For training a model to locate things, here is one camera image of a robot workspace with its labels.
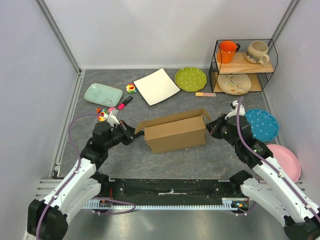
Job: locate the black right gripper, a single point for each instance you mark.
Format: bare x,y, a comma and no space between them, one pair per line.
212,127

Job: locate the colourful flower plush toy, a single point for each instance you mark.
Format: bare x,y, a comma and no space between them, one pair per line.
131,88

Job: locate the grey slotted cable duct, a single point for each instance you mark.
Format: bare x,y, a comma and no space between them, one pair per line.
97,204

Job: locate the black wire wooden shelf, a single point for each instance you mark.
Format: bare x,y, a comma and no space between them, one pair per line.
259,74

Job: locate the beige ceramic mug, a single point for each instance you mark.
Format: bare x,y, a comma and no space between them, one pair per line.
257,53

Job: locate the cream floral oval plate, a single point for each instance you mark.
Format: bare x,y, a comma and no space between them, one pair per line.
234,84

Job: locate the rainbow flower keychain toy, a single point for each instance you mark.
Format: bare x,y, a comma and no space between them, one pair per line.
102,115

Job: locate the brown cardboard box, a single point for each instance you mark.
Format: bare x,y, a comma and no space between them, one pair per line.
174,132

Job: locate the orange mug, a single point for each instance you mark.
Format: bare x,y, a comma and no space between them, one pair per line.
226,51

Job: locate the blue polka dot plate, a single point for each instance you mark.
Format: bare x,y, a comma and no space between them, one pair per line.
264,126

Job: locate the pink round plate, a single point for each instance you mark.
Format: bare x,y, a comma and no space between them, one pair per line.
287,160

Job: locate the orange pink pastel highlighter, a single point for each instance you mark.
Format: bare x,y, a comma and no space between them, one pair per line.
205,94

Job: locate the white square plate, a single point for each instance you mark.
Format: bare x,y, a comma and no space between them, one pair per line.
156,87

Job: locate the mint green rectangular tray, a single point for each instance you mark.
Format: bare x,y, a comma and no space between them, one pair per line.
103,95

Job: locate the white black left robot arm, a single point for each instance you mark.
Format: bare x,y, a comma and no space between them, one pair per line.
49,218

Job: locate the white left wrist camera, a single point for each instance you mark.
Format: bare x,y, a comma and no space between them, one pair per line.
111,118

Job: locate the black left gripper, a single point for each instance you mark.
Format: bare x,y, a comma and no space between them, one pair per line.
129,133

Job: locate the green polka dot plate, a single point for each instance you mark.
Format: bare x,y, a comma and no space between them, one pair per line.
190,79

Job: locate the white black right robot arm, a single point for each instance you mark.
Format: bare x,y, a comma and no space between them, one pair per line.
282,198

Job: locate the pink black highlighter marker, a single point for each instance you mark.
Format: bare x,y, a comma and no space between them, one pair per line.
125,102

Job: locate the pink eraser block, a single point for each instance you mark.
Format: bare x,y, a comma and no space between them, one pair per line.
111,109

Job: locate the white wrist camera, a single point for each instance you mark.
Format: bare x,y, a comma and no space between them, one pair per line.
111,118
234,108

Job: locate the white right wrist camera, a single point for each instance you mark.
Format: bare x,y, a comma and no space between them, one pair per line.
234,108

